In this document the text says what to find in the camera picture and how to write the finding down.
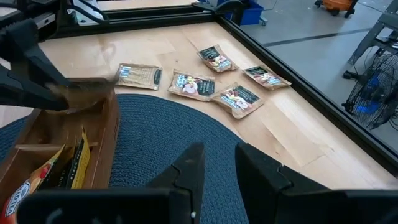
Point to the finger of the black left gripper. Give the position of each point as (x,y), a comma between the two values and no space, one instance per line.
(25,90)
(28,43)

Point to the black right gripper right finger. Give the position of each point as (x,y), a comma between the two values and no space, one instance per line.
(280,202)

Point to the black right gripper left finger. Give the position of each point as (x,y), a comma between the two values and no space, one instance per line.
(155,205)

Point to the round dark blue woven placemat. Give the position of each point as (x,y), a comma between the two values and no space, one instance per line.
(155,130)

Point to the wooden three-compartment box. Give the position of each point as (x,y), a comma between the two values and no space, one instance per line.
(105,140)

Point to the black floor fan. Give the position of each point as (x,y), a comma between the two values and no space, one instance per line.
(373,93)

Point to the blue plastic bin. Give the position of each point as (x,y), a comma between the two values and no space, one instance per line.
(248,14)

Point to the grey metal table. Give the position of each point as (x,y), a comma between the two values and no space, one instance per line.
(373,34)

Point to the orange shop vacuum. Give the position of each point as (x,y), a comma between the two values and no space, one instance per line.
(337,4)

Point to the black aluminium table frame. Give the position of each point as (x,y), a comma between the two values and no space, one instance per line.
(140,20)

